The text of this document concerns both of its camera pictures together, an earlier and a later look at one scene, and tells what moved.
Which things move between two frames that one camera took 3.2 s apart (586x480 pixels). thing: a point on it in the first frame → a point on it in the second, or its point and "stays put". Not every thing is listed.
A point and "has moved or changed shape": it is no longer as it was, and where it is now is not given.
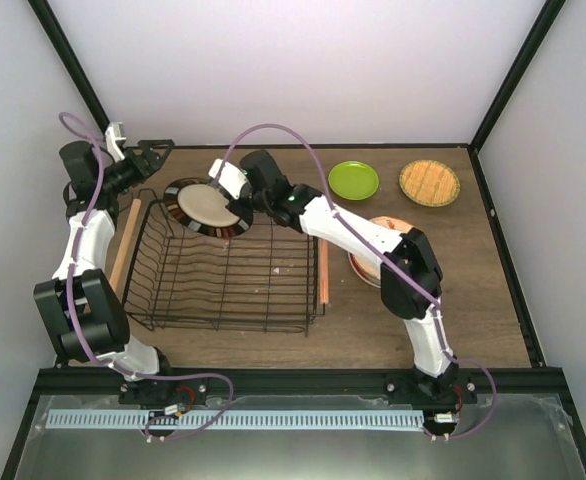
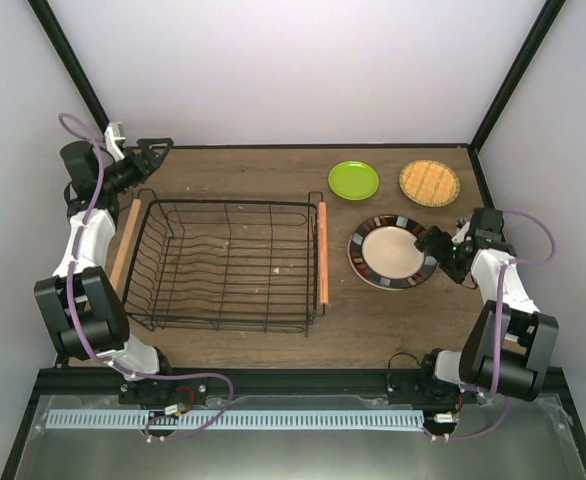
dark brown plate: [196, 204] has moved or changed shape
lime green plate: [353, 180] stays put
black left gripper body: [130, 154] stays put
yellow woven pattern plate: [431, 183] stays put
